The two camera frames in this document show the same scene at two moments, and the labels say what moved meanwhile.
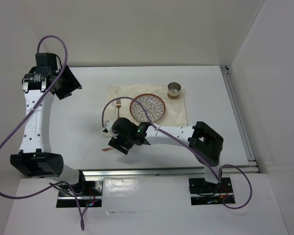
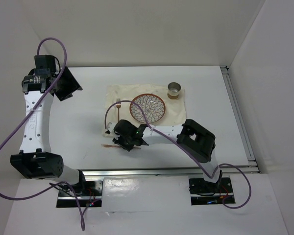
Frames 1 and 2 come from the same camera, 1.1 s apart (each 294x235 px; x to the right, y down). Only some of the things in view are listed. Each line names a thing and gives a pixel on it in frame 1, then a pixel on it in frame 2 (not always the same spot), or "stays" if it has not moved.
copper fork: (118, 105) stays
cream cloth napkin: (175, 113) stays
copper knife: (106, 149) to (107, 145)
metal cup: (173, 88) stays
